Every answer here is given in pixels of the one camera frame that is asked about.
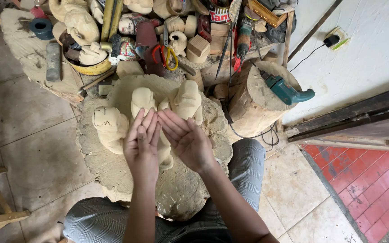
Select person's left hand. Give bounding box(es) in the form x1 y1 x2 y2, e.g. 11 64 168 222
123 108 162 180

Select person's right hand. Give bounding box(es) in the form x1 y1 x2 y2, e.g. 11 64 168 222
157 108 216 174

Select large flat wood stump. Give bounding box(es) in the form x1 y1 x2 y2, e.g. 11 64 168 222
76 74 233 222

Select cracked unfinished wooden carving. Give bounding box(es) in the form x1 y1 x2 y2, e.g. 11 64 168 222
92 106 130 155

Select rounded unfinished wooden carving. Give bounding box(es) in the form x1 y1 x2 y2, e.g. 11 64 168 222
158 80 204 126

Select tall unfinished wooden carving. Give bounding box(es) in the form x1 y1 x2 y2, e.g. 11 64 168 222
131 87 175 171

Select grey plaid trousers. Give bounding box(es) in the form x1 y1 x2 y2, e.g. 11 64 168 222
63 138 267 243

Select round log stump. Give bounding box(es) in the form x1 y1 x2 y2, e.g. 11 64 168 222
229 60 302 138

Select red and yellow scissors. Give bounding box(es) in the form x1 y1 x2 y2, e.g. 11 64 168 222
152 24 179 72

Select yellow metal bowl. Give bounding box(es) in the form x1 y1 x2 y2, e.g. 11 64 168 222
62 34 113 76

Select light wooden block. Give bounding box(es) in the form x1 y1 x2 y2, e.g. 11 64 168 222
186 34 211 64

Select cluttered wooden workbench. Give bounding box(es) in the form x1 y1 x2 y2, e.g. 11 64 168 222
47 0 298 93

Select teal electric drill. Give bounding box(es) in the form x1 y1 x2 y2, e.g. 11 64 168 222
260 70 316 106

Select small pale wooden carving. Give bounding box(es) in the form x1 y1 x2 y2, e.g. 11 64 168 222
79 41 109 66

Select green red power tool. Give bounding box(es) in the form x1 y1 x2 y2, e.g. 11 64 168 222
232 16 253 73

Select grey sharpening stone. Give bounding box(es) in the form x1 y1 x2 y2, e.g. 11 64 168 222
46 42 61 82

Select painted wooden mask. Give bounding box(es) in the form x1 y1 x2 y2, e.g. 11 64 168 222
118 13 161 36

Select red tin can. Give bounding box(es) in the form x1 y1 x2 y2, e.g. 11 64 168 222
209 1 232 24

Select pale wooden elephant carving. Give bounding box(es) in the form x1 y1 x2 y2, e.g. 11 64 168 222
49 0 101 47

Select rough wooden slab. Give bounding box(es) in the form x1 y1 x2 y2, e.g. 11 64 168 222
0 8 84 106

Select blue tape roll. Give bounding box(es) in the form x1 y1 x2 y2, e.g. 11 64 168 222
29 18 54 41

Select long metal rod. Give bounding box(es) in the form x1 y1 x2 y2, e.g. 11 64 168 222
287 0 344 63

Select black power cable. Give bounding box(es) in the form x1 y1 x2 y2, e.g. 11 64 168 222
229 122 280 153

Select wooden ring carving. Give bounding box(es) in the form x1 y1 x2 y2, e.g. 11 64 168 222
168 31 188 58

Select gilded picture frame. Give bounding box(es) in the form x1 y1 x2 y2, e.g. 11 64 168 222
247 0 288 29

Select dark wooden door frame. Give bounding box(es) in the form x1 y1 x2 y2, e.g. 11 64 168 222
286 83 389 153

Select black plug with cable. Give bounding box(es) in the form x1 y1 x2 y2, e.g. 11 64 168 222
289 34 340 73

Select wall socket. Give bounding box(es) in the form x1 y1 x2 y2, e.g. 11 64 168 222
324 27 351 51

